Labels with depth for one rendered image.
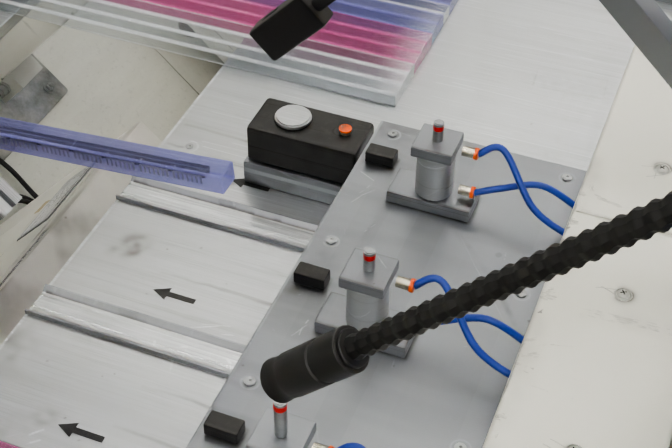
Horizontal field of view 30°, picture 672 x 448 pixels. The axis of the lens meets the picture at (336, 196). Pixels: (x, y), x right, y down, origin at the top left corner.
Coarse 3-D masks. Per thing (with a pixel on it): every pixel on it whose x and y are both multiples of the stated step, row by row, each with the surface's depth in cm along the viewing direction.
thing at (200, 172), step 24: (0, 120) 66; (0, 144) 66; (24, 144) 65; (48, 144) 64; (72, 144) 64; (96, 144) 64; (120, 144) 64; (120, 168) 64; (144, 168) 63; (168, 168) 62; (192, 168) 62; (216, 168) 62; (216, 192) 62
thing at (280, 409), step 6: (276, 402) 53; (276, 408) 53; (282, 408) 53; (276, 414) 54; (282, 414) 53; (276, 420) 54; (282, 420) 54; (276, 426) 54; (282, 426) 54; (276, 432) 54; (282, 432) 54
